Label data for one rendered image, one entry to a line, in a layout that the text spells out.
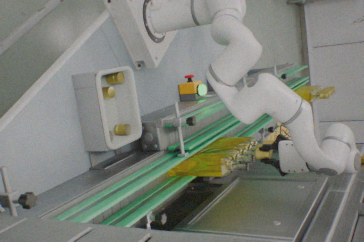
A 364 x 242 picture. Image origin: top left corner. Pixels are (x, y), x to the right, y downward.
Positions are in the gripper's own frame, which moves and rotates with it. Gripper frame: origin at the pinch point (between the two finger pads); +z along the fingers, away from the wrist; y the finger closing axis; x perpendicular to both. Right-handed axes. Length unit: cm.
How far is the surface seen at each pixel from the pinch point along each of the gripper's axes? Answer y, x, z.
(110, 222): -4, 54, 12
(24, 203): 14, 83, -5
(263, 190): -12.8, -1.0, 3.6
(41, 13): 58, 13, 97
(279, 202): -12.9, 6.5, -6.9
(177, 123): 14.4, 22.3, 15.8
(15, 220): 22, 97, -32
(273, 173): -16.2, -26.6, 15.4
